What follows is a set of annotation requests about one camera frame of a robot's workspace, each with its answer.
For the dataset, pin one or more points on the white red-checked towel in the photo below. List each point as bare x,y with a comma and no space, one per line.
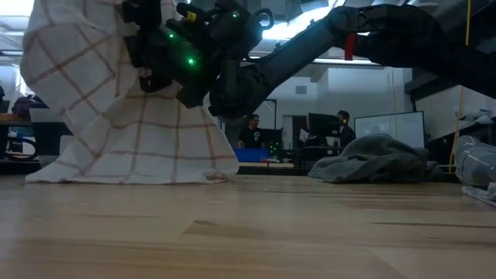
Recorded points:
135,147

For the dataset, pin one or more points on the dark grey white-grid towel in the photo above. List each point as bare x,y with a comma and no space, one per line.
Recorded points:
476,162

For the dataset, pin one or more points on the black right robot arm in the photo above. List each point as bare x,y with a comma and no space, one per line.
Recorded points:
294,54

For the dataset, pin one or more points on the plain grey towel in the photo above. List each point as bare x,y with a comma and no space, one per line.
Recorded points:
372,159

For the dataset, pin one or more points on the person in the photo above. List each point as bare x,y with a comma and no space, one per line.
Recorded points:
252,135
345,131

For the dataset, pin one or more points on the bright blue storage box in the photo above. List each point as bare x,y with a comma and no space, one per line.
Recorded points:
252,155

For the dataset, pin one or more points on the black computer monitor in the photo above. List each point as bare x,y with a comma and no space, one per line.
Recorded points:
323,124

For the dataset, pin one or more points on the white board screen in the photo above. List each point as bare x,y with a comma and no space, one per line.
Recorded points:
391,129

